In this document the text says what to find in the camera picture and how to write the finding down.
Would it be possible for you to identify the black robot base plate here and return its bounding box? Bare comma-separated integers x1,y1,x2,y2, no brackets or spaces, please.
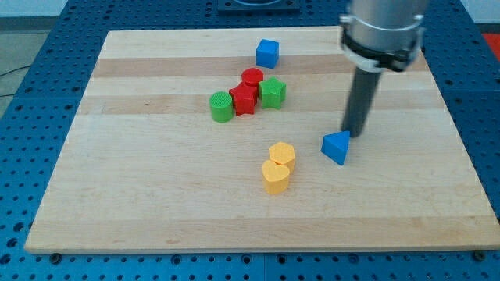
216,0,301,14

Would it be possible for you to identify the wooden board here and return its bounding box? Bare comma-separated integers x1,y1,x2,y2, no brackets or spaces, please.
25,27,499,254

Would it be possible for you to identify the red star block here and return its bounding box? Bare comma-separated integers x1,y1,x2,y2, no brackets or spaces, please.
229,82,258,116

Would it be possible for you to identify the blue cube block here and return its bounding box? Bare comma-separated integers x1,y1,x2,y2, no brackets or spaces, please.
255,39,280,69

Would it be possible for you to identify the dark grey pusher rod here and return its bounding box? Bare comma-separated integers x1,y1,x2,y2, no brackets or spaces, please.
341,67,381,138

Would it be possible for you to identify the green star block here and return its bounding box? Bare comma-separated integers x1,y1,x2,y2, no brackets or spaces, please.
259,76,286,109

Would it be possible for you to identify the yellow heart block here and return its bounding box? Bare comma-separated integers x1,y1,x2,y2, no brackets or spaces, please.
262,160,291,194

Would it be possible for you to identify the red cylinder block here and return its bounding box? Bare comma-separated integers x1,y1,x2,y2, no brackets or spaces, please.
241,68,264,87

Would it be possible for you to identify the blue triangle block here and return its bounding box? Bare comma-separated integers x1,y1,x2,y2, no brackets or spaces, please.
320,131,350,165

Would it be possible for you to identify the yellow hexagon block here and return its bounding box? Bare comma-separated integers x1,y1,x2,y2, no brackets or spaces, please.
269,142,296,173

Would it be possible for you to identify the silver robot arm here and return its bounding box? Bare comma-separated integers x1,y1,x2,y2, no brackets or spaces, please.
339,0,429,138

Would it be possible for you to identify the green cylinder block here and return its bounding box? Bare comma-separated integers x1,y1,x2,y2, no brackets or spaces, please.
209,91,234,123

